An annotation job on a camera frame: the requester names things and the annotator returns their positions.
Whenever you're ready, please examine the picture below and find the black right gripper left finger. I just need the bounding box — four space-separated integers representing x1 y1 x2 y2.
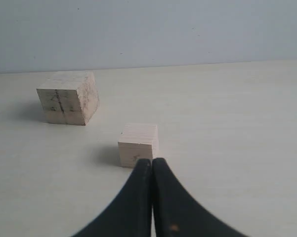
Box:
74 159 152 237

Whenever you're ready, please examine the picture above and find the large wooden base cube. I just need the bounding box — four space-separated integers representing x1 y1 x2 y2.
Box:
37 71 99 125

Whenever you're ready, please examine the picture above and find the small wooden cube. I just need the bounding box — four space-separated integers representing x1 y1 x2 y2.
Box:
118 123 159 168

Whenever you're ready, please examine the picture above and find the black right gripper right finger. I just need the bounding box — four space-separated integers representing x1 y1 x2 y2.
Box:
152 158 245 237

